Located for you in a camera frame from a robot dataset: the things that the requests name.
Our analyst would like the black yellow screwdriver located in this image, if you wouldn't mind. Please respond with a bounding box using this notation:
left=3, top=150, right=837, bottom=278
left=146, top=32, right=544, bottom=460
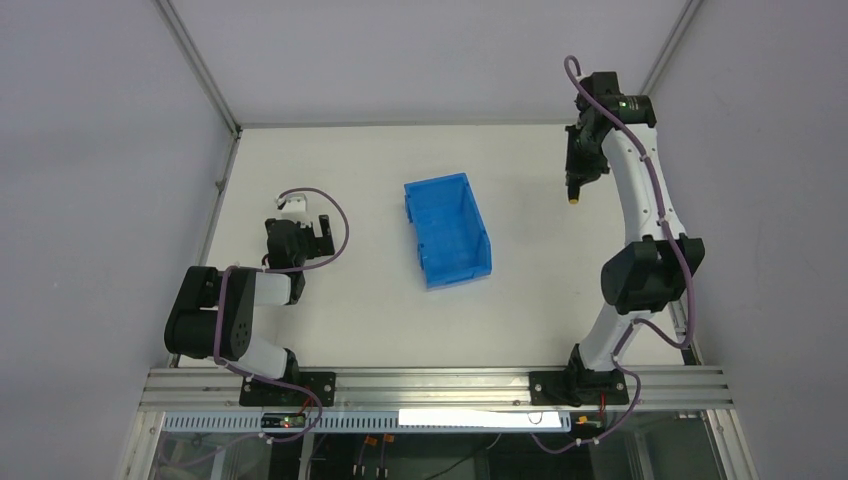
left=566, top=180, right=581, bottom=205

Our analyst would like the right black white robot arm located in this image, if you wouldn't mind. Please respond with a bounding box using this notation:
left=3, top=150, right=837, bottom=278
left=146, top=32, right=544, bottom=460
left=563, top=72, right=705, bottom=394

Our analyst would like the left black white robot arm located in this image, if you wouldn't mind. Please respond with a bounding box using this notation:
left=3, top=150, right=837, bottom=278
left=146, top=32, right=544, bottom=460
left=163, top=215, right=336, bottom=384

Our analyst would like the blue plastic storage bin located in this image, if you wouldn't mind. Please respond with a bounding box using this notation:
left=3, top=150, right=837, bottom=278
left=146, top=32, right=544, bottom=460
left=404, top=173, right=493, bottom=290

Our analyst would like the small electronics board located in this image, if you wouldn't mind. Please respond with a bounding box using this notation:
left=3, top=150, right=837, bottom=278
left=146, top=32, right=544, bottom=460
left=260, top=413, right=308, bottom=430

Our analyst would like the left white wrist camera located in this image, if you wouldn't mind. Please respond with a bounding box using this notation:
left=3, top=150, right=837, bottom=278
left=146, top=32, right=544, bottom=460
left=276, top=193, right=311, bottom=223

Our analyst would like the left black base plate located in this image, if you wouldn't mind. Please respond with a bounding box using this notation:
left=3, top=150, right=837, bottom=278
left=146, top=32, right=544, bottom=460
left=238, top=371, right=337, bottom=407

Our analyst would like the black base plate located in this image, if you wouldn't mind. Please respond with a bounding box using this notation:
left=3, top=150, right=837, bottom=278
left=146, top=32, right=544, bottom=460
left=528, top=370, right=630, bottom=407
left=238, top=371, right=337, bottom=407

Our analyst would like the white slotted cable duct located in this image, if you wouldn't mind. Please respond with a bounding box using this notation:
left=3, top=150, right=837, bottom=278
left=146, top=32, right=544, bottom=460
left=163, top=409, right=572, bottom=434

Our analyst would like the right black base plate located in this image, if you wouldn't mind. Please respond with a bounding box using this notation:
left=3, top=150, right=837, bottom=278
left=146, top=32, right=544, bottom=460
left=528, top=370, right=630, bottom=407

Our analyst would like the aluminium front rail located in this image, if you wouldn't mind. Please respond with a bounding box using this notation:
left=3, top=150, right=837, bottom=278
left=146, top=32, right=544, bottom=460
left=139, top=366, right=734, bottom=411

